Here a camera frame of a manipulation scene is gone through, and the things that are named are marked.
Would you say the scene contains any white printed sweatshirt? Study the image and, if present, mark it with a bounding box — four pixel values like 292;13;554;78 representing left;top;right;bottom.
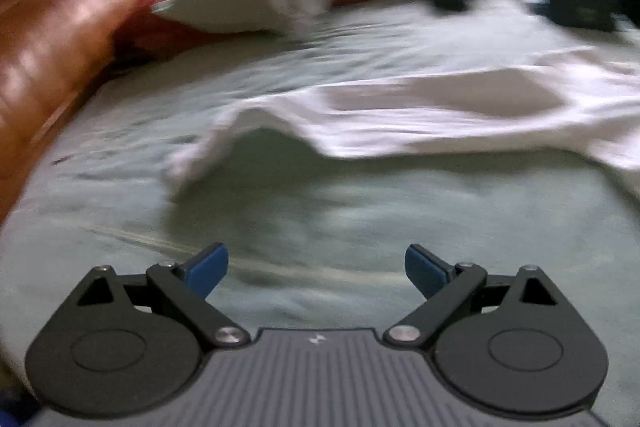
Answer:
162;47;640;202

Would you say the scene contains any wooden headboard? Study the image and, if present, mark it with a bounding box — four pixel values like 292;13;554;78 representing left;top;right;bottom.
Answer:
0;0;156;223

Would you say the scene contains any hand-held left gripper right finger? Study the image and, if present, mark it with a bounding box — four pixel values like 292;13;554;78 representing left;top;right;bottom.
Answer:
383;244;559;350

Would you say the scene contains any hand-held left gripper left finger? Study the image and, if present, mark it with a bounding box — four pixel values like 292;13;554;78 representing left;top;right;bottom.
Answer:
76;243;251;350

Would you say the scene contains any dark pouch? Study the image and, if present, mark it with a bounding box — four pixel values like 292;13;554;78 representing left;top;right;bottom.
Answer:
545;0;618;32

